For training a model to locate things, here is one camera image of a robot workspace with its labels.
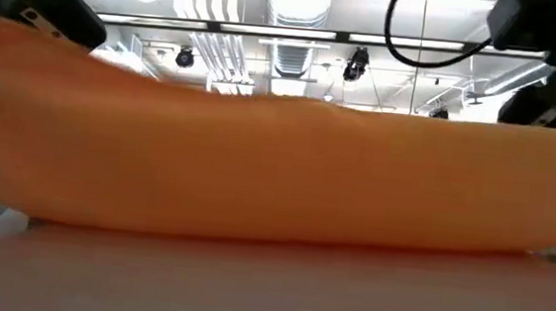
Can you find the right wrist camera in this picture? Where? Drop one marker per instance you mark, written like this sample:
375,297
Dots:
535,108

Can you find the black overhead frame rail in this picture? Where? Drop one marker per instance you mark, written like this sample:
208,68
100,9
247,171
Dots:
278,31

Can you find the orange microfiber towel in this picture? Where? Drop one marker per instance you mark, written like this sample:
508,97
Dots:
277,165

